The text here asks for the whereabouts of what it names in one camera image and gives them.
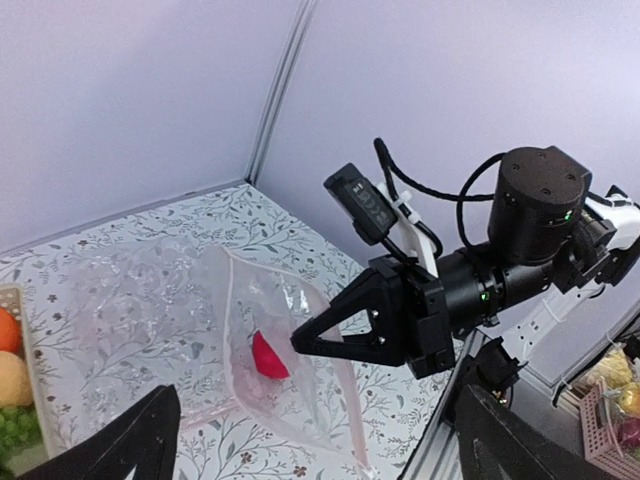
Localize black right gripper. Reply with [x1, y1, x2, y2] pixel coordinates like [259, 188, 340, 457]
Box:
[291, 146, 615, 367]

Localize floral patterned table mat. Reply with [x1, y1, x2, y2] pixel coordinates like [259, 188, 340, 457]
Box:
[1, 186, 449, 479]

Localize orange toy orange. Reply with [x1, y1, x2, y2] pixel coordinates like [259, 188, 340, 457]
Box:
[0, 309, 22, 354]

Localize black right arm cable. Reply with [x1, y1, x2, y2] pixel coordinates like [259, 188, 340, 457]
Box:
[373, 137, 506, 261]

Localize red toy apple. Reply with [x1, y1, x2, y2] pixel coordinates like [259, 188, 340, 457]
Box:
[252, 331, 289, 380]

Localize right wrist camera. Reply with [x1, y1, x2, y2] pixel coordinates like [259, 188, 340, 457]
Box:
[323, 163, 416, 264]

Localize aluminium front rail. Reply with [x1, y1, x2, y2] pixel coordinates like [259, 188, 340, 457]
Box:
[399, 329, 566, 480]

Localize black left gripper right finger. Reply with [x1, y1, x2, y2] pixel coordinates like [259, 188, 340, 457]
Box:
[455, 385, 612, 480]

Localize clear pink-zipper zip bag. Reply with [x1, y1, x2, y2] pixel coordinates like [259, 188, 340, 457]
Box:
[69, 239, 373, 476]

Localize aluminium right corner post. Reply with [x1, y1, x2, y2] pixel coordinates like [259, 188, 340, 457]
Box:
[244, 0, 318, 186]

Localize pink basket of toys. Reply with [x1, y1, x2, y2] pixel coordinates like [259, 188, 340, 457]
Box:
[554, 338, 639, 479]

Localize green toy grapes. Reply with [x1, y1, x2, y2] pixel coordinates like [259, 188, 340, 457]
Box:
[1, 406, 42, 466]

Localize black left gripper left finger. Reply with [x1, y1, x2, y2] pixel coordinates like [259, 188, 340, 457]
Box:
[20, 385, 181, 480]

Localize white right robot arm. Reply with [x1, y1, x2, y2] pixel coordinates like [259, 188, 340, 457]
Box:
[291, 139, 639, 378]

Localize cream perforated plastic basket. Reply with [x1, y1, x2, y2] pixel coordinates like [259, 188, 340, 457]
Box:
[1, 284, 53, 472]

